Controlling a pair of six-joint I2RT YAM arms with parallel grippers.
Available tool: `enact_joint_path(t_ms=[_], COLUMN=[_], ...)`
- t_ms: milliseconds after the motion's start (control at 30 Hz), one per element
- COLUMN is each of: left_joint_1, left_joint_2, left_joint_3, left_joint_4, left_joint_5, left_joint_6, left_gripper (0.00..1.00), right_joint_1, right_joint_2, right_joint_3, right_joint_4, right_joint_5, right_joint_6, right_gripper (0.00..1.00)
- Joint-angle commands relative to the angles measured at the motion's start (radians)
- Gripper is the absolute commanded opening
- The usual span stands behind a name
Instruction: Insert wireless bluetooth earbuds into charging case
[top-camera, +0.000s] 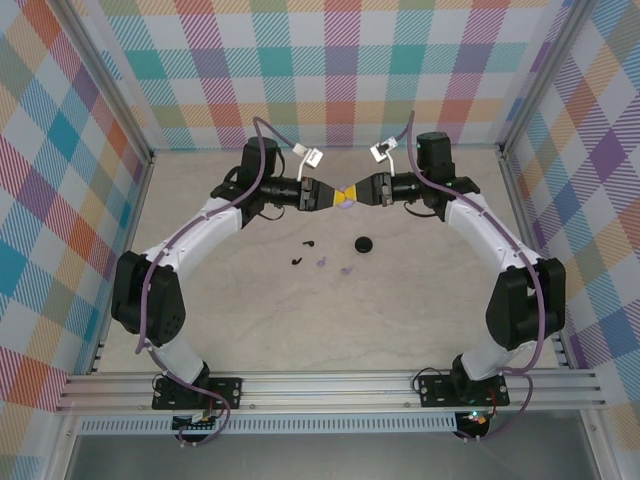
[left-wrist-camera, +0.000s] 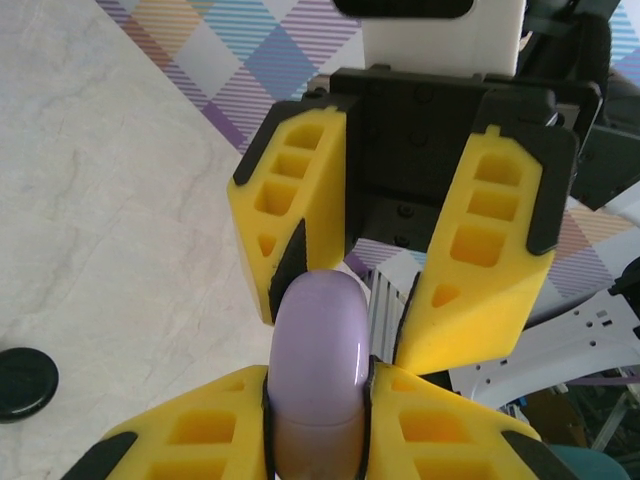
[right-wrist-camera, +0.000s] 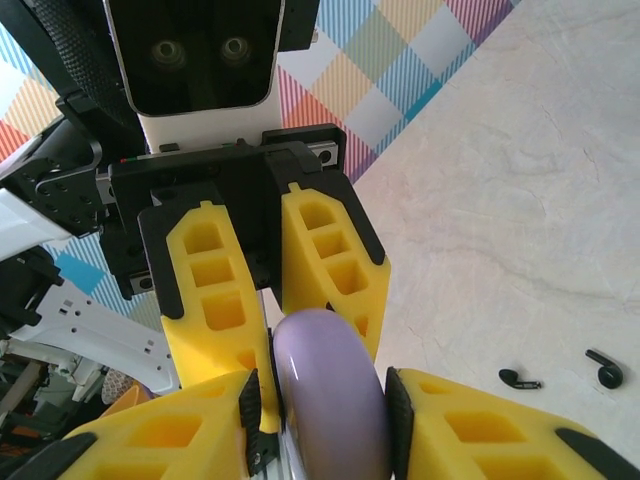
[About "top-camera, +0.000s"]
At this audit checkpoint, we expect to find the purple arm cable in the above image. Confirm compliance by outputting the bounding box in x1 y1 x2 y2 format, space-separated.
134 117 284 448
387 110 546 444

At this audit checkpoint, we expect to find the aluminium frame post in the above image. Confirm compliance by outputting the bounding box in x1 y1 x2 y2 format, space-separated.
498 0 604 161
62 0 155 164

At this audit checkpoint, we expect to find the grey metal sheet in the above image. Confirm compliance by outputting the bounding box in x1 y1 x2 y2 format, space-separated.
64 432 601 480

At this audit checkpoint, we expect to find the perforated metal cable tray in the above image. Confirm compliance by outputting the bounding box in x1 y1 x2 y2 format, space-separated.
79 417 459 435

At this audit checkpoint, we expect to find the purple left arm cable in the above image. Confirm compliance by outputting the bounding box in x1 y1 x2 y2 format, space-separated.
134 117 284 448

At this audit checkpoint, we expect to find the small electronics board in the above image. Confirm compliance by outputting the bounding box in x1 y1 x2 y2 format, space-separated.
455 408 490 432
172 409 224 434

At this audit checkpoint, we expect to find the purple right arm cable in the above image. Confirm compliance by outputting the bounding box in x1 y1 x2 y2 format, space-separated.
387 110 546 444

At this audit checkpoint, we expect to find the aluminium side rail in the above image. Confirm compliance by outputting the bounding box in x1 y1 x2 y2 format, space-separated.
498 149 574 374
85 149 156 376

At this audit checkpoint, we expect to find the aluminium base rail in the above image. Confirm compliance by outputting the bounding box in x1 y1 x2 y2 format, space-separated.
54 369 607 414

